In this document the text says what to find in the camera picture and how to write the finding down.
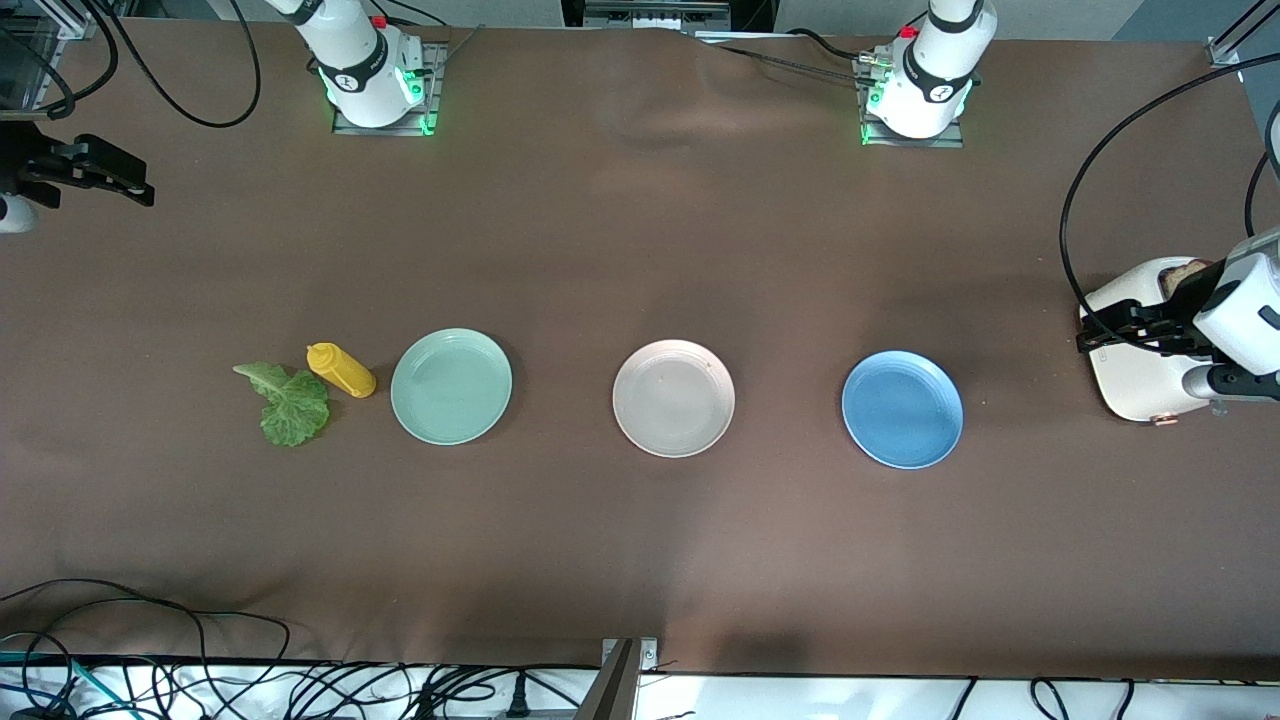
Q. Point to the aluminium frame post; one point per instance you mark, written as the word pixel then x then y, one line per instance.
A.
pixel 1225 50

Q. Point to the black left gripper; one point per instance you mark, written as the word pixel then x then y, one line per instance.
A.
pixel 1187 296

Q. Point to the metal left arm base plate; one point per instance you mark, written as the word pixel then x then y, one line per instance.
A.
pixel 905 140

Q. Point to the yellow mustard squeeze bottle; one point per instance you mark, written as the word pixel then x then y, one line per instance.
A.
pixel 343 370

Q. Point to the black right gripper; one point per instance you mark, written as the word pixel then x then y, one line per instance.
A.
pixel 28 160

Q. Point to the beige plate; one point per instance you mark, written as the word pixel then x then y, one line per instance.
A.
pixel 673 398

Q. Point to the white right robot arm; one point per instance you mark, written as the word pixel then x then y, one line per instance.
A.
pixel 365 70

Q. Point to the black power plug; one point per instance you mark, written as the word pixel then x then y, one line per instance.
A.
pixel 517 697

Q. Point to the grey metal post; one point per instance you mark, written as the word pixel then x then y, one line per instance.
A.
pixel 620 685

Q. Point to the blue plate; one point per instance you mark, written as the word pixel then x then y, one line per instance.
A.
pixel 902 409

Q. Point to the white toaster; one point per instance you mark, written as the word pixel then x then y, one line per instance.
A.
pixel 1130 390

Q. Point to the mint green plate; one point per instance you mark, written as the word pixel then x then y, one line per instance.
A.
pixel 451 386

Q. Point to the clear box with metal frame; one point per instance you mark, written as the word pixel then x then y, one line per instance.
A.
pixel 30 60

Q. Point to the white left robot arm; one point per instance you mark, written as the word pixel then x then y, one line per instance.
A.
pixel 935 75

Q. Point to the metal bracket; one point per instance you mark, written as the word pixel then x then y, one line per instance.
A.
pixel 655 15

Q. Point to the green lettuce leaf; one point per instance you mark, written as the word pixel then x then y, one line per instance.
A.
pixel 295 410

